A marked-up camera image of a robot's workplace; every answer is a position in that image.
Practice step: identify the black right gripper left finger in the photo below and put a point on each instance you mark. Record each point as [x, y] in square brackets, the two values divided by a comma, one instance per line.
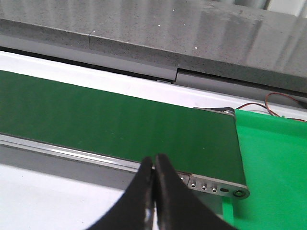
[135, 208]

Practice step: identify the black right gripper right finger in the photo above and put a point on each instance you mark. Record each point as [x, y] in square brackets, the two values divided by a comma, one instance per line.
[177, 207]

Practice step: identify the green conveyor belt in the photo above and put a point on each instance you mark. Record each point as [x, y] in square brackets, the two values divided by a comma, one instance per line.
[196, 141]

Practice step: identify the bright green plastic tray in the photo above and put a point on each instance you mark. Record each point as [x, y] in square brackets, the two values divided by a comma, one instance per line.
[274, 154]

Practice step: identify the grey stone counter slab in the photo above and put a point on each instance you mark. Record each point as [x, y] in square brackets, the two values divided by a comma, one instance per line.
[156, 38]

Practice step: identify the aluminium conveyor frame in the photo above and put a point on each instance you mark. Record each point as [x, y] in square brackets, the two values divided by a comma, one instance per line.
[99, 168]

